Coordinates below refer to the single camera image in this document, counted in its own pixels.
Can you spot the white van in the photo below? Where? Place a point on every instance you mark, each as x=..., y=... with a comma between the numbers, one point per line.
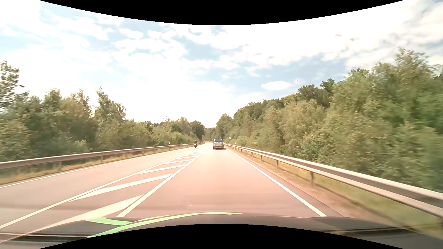
x=218, y=144

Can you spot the grey asphalt road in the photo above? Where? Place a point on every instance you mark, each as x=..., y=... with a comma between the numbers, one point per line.
x=221, y=183

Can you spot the road markings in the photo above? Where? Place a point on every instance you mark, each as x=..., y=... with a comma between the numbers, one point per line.
x=156, y=187

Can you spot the car's own bonnet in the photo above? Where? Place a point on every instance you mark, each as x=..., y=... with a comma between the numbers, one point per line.
x=214, y=221

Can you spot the wood of green trees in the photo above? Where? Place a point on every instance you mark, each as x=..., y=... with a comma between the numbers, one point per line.
x=69, y=128
x=363, y=128

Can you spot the grass verge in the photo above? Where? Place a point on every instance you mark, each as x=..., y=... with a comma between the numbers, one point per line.
x=349, y=197
x=41, y=172

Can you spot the metal guard rail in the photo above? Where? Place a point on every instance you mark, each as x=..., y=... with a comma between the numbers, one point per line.
x=346, y=174
x=79, y=156

